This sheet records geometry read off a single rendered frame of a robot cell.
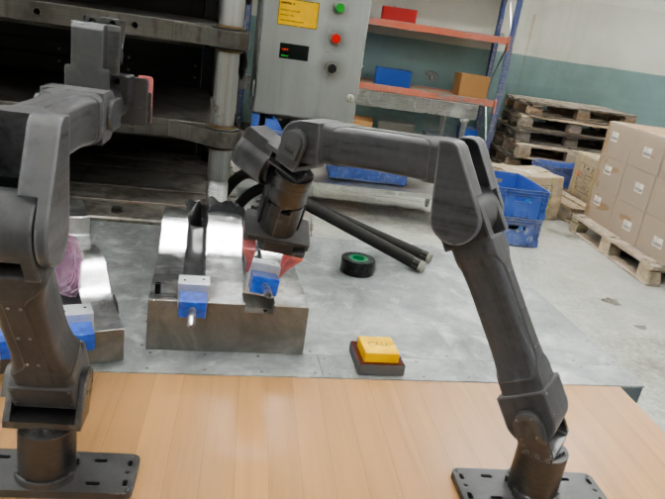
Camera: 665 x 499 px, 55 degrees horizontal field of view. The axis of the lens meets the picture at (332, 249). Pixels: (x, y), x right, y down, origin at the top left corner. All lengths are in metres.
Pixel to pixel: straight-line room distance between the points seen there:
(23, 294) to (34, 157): 0.13
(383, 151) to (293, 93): 1.03
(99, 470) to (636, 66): 8.04
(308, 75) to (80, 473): 1.30
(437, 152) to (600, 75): 7.57
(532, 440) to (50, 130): 0.62
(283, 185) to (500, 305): 0.34
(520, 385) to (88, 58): 0.65
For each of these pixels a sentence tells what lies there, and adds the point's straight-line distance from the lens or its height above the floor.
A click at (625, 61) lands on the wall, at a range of 8.42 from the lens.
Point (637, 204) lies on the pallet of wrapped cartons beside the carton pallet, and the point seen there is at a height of 0.43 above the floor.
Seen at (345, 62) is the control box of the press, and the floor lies 1.24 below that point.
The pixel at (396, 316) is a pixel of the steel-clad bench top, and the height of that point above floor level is 0.80.
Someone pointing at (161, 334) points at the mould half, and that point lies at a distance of 1.07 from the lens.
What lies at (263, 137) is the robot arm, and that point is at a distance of 0.94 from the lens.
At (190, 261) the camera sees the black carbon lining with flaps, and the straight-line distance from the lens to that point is 1.23.
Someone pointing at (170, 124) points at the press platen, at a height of 1.03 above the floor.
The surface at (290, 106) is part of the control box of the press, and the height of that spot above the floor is 1.10.
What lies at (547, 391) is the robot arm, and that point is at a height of 0.96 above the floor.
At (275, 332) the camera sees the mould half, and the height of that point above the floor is 0.84.
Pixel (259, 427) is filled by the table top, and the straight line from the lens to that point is 0.93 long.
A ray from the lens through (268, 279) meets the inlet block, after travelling 1.00.
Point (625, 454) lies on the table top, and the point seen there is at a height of 0.80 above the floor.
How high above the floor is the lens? 1.34
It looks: 19 degrees down
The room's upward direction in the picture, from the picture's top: 8 degrees clockwise
